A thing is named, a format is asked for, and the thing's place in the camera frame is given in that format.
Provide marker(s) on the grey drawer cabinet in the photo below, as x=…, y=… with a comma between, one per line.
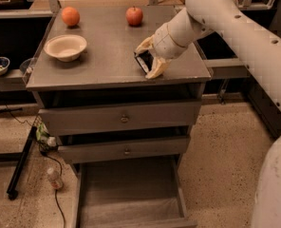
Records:
x=107, y=73

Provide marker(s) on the clear plastic bottle on floor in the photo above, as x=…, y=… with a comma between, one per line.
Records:
x=54, y=178

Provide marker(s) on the bottom grey open drawer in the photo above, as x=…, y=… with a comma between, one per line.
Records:
x=133, y=193

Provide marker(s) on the top grey drawer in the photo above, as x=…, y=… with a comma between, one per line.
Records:
x=119, y=117

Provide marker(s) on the white paper bowl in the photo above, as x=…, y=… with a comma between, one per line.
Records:
x=65, y=48

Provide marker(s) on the clear plastic container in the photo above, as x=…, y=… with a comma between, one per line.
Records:
x=27, y=67

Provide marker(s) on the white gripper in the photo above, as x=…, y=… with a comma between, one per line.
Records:
x=163, y=44

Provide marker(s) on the black stand leg with wheel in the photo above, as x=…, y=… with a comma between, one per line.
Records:
x=11, y=191

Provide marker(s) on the grey side shelf beam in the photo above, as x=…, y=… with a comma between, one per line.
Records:
x=230, y=68

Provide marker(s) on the red apple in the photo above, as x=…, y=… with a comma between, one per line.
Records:
x=134, y=16

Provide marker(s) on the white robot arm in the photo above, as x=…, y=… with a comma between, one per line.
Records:
x=260, y=52

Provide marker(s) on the middle grey drawer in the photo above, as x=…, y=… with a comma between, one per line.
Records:
x=110, y=151

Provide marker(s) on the green chip bag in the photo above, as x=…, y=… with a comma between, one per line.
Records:
x=43, y=137

